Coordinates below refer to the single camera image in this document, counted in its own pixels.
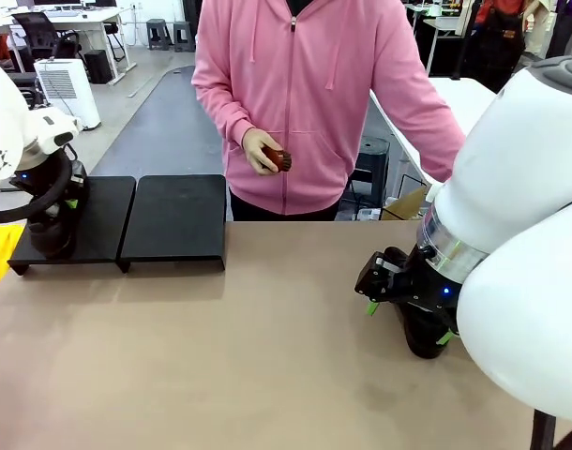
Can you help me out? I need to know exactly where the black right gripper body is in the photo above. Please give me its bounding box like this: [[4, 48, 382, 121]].
[[398, 246, 461, 330]]

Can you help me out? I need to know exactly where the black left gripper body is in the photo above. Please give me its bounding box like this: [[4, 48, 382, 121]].
[[8, 149, 91, 215]]

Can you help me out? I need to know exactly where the black leather shoe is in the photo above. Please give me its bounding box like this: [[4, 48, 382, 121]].
[[384, 247, 456, 361], [25, 205, 80, 260]]

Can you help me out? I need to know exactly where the brown shoe brush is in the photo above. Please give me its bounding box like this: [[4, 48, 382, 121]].
[[261, 145, 293, 173]]

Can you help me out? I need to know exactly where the person's left forearm pink sleeve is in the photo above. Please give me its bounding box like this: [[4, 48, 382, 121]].
[[398, 83, 468, 184]]

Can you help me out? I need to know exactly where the person's right forearm pink sleeve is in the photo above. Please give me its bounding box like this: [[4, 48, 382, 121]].
[[191, 83, 262, 151]]

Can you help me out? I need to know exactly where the black shoe stand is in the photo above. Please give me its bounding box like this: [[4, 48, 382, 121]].
[[116, 173, 227, 275], [7, 175, 137, 277]]

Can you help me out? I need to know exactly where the person's right hand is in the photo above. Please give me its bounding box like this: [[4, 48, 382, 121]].
[[241, 127, 285, 177]]

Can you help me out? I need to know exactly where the yellow cloth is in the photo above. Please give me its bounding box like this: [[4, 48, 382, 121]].
[[0, 223, 25, 297]]

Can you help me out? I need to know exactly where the white air purifier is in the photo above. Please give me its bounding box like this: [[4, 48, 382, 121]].
[[34, 58, 102, 131]]

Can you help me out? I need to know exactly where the black office chair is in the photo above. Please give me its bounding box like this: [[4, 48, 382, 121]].
[[7, 70, 48, 110], [11, 11, 86, 71]]

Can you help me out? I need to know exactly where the black round stool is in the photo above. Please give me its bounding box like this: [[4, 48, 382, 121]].
[[349, 135, 391, 210]]

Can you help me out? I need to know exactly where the black computer tower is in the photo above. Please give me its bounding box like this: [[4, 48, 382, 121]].
[[83, 49, 113, 85]]

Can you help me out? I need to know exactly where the white office desk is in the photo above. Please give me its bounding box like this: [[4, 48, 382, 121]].
[[0, 7, 137, 85]]

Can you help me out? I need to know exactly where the grey plastic stool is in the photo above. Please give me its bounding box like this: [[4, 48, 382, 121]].
[[145, 18, 173, 52], [173, 21, 197, 53]]

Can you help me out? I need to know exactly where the large white table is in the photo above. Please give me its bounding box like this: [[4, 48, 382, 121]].
[[369, 77, 498, 187]]

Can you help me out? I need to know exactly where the person in pink hoodie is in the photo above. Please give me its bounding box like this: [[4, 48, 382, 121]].
[[190, 0, 468, 222]]

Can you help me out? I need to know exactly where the white desk black panel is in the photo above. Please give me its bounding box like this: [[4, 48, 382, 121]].
[[405, 2, 474, 79]]

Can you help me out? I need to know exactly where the person orange shirt black apron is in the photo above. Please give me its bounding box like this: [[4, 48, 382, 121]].
[[473, 0, 526, 93]]

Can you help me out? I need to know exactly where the person in dark trousers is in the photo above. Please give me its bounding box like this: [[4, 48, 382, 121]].
[[543, 0, 572, 60]]

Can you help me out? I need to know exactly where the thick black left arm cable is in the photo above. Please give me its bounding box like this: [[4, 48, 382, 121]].
[[0, 158, 75, 225]]

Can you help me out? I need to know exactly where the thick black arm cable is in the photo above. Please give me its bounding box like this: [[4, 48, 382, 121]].
[[0, 158, 75, 225], [529, 408, 572, 450]]

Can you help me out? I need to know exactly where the black wire rack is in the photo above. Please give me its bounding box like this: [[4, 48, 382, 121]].
[[398, 172, 429, 201]]

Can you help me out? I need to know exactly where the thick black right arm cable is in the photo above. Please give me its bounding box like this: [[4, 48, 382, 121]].
[[529, 408, 572, 450]]

